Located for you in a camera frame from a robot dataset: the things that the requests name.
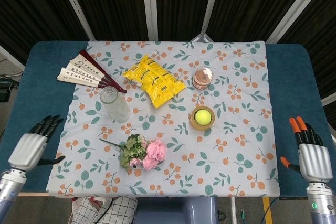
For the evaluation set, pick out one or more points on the right silver robot hand orange fingertips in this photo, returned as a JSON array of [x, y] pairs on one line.
[[312, 155]]

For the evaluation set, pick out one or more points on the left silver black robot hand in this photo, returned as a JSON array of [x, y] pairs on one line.
[[29, 147]]

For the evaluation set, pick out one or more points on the pink artificial flower bouquet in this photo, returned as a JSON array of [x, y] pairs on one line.
[[147, 153]]

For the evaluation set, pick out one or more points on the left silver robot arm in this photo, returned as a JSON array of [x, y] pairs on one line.
[[10, 187]]

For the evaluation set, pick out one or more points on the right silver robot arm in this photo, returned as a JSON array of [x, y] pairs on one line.
[[321, 203]]

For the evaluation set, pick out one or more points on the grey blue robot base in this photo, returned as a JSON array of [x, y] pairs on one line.
[[176, 211]]

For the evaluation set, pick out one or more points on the clear textured glass vase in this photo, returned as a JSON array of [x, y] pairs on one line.
[[115, 104]]

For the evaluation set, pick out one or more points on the teal table cover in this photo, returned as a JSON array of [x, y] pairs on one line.
[[39, 98]]

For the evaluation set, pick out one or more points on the folding paper fan with calligraphy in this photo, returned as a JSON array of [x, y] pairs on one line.
[[84, 73]]

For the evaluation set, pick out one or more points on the white grid pattern bag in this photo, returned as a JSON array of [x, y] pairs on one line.
[[105, 209]]

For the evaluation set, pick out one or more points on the brown packing tape roll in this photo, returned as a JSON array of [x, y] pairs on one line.
[[203, 118]]

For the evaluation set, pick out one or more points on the yellow tennis ball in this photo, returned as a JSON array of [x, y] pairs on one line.
[[203, 117]]

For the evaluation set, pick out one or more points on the clear plastic snack jar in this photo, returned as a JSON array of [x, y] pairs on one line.
[[203, 77]]

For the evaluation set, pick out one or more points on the floral fruit print tablecloth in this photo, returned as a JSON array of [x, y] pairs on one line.
[[168, 140]]

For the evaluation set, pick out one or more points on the yellow snack bag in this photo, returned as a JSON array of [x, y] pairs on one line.
[[153, 78]]

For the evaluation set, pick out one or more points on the white metal frame post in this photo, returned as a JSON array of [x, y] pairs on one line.
[[291, 6], [150, 6], [76, 6], [210, 6]]

